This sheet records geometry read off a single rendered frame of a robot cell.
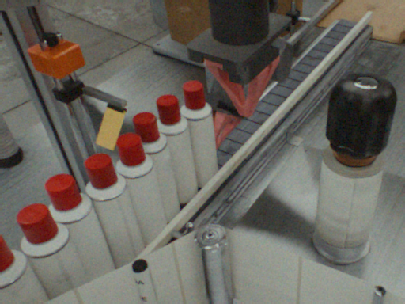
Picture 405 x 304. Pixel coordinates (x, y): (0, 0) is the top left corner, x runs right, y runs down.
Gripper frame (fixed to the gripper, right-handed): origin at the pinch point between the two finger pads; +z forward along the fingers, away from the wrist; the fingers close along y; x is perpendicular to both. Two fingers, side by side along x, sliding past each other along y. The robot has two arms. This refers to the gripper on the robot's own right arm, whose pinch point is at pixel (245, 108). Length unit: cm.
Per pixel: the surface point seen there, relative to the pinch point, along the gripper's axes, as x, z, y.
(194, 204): 14.0, 26.2, 3.9
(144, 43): 189, 116, 172
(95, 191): 17.8, 12.9, -9.8
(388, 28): 11, 35, 96
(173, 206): 16.7, 26.0, 1.9
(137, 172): 15.8, 13.3, -4.2
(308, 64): 20, 30, 60
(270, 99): 21, 30, 42
